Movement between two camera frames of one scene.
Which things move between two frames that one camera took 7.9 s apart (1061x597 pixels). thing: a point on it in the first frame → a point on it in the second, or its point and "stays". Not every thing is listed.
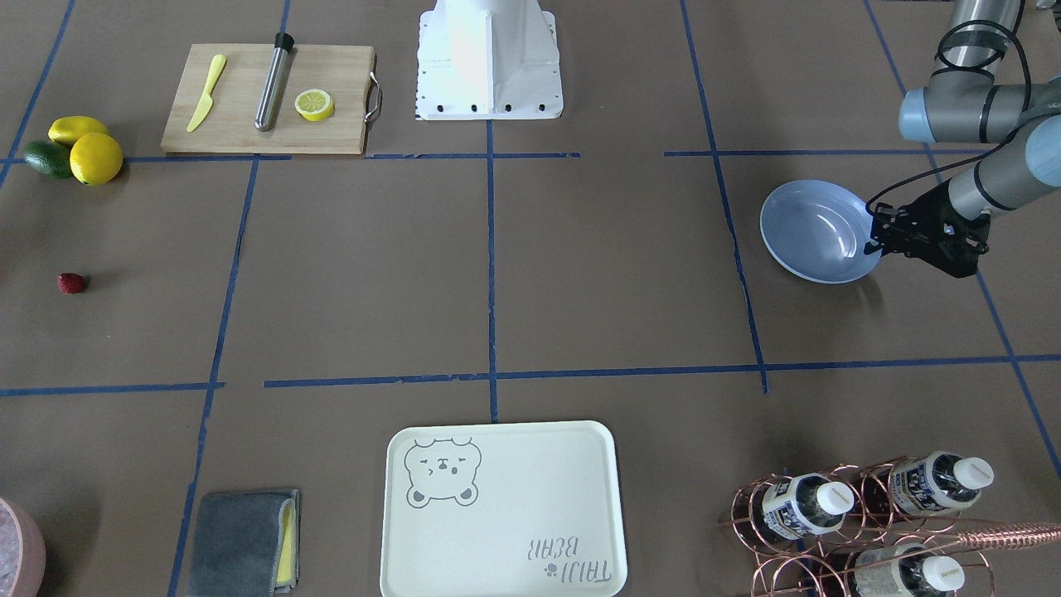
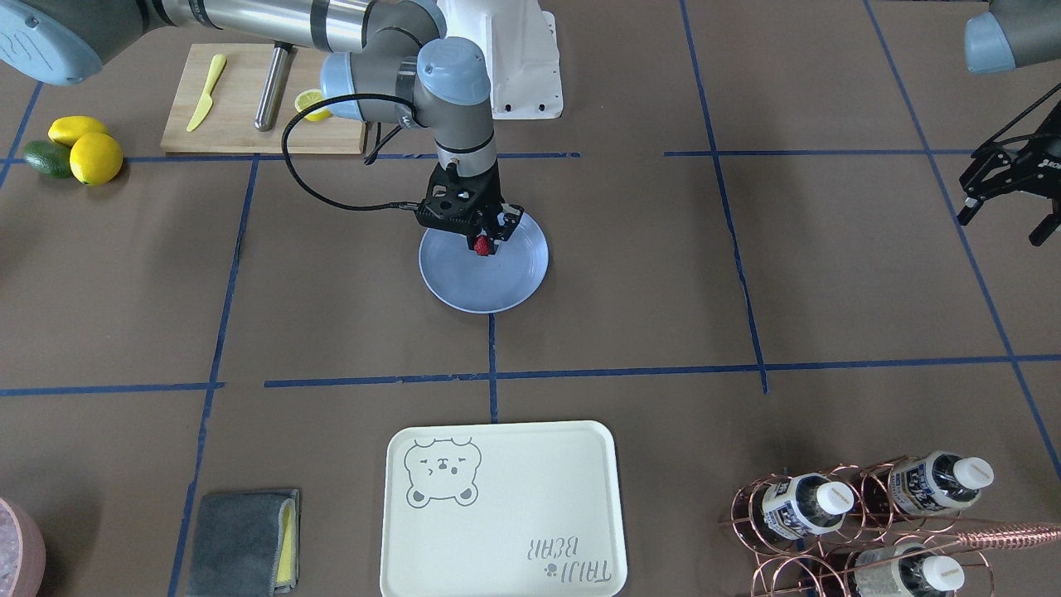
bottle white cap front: [927, 575] stays
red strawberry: [70, 283] → [482, 245]
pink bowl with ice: [22, 552] stays
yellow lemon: [95, 158] stays
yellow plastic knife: [220, 63] stays
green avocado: [50, 158] stays
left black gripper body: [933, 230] → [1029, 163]
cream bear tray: [502, 509] stays
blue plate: [818, 230] → [477, 283]
